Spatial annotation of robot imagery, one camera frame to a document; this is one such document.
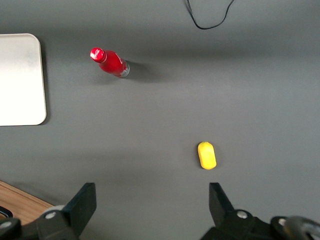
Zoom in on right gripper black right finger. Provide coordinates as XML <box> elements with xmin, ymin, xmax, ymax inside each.
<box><xmin>199</xmin><ymin>182</ymin><xmax>273</xmax><ymax>240</ymax></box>

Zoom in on red cola bottle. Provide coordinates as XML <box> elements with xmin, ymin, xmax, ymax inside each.
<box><xmin>89</xmin><ymin>46</ymin><xmax>131</xmax><ymax>79</ymax></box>

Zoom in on wooden two-drawer cabinet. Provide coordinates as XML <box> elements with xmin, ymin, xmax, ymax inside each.
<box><xmin>0</xmin><ymin>180</ymin><xmax>55</xmax><ymax>226</ymax></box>

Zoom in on cream rectangular tray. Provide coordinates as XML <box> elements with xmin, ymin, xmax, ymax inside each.
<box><xmin>0</xmin><ymin>33</ymin><xmax>48</xmax><ymax>127</ymax></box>

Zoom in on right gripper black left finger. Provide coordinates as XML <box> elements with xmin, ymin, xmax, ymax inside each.
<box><xmin>36</xmin><ymin>182</ymin><xmax>98</xmax><ymax>240</ymax></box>

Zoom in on dark grey table mat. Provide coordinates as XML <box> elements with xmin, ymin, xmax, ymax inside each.
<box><xmin>0</xmin><ymin>0</ymin><xmax>320</xmax><ymax>240</ymax></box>

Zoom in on yellow lemon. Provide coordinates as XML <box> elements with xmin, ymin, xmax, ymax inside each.
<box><xmin>197</xmin><ymin>141</ymin><xmax>218</xmax><ymax>171</ymax></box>

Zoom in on thin black looped cable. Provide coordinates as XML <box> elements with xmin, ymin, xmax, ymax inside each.
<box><xmin>185</xmin><ymin>0</ymin><xmax>236</xmax><ymax>31</ymax></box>

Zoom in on black wire drawer handle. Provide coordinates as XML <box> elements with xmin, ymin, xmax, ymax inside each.
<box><xmin>0</xmin><ymin>205</ymin><xmax>14</xmax><ymax>219</ymax></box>

